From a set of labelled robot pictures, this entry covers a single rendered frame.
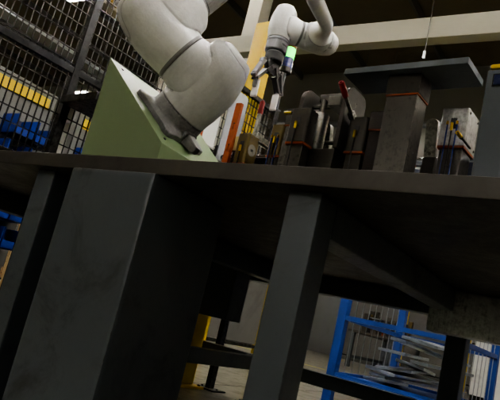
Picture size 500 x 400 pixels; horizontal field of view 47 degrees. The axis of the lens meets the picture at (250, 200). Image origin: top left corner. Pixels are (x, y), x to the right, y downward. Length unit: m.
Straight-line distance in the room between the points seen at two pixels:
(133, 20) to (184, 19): 0.13
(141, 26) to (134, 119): 0.24
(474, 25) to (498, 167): 4.29
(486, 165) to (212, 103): 0.71
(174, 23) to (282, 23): 0.89
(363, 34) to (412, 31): 0.50
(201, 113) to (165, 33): 0.22
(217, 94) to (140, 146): 0.24
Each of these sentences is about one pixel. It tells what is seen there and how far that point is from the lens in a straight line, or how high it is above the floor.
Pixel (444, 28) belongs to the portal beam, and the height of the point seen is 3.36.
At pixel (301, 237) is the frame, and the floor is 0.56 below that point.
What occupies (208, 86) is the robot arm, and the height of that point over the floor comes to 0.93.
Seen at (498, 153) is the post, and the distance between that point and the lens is 1.55.
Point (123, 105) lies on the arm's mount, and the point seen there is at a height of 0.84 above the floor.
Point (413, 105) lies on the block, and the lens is 1.68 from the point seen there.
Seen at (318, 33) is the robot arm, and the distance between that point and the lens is 2.36.
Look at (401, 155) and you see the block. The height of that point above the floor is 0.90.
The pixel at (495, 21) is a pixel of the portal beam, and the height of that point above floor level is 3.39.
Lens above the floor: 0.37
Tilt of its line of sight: 12 degrees up
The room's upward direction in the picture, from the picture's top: 14 degrees clockwise
